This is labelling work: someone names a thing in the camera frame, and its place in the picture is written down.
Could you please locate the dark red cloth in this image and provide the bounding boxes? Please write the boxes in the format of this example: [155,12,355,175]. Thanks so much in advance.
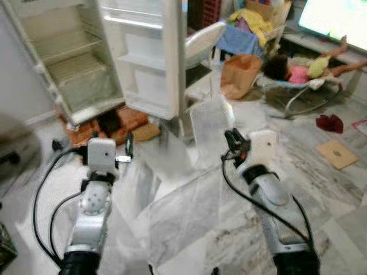
[315,115,344,135]

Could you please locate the small printed cardboard piece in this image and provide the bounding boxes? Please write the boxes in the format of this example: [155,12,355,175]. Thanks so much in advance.
[315,140,360,171]

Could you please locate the white fridge body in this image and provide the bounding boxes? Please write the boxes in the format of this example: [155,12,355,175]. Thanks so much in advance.
[0,0,124,127]

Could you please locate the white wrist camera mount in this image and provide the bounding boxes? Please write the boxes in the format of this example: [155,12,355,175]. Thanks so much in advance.
[249,131,280,168]
[87,137,119,173]

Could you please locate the pink flat packet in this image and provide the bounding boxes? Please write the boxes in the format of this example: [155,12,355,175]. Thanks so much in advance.
[351,119,367,136]

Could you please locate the white fridge door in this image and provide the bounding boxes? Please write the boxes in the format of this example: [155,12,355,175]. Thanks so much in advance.
[97,0,188,121]

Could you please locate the child in pink shirt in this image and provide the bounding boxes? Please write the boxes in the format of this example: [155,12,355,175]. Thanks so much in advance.
[262,36,367,86]

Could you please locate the brown cardboard sheet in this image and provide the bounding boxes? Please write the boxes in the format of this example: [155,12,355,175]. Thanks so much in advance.
[133,123,162,143]

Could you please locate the brown paper bag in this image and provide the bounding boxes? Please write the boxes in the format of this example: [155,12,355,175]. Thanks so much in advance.
[221,53,265,101]

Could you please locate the yellow green plush toy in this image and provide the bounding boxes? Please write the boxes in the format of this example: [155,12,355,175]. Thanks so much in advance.
[307,57,329,80]

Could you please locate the clear plastic container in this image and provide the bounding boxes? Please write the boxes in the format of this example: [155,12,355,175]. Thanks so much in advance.
[189,96,237,159]

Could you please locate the white plastic chair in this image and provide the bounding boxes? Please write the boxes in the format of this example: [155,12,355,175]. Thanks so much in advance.
[185,21,228,105]

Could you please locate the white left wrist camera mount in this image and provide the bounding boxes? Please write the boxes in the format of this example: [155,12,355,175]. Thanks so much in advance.
[87,137,119,173]

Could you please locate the grey baby bouncer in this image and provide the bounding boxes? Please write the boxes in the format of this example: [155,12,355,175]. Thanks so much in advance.
[255,77,345,120]

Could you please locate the yellow cloth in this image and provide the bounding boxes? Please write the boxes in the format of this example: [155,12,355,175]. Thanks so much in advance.
[232,9,275,44]

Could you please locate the red brick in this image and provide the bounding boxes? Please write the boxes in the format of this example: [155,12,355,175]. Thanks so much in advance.
[61,117,101,147]
[118,106,151,132]

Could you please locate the bright television screen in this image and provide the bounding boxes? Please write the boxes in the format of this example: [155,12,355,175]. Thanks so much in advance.
[298,0,367,53]

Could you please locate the white wire fridge shelf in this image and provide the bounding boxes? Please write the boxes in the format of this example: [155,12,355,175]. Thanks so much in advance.
[46,54,107,87]
[34,29,101,58]

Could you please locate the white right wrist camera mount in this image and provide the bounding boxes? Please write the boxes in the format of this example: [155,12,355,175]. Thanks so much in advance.
[249,131,280,168]

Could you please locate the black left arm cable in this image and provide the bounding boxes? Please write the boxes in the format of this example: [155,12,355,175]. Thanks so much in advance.
[32,147,88,268]

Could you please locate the blue towel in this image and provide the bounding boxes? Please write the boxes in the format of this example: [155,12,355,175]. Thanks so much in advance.
[215,23,263,57]

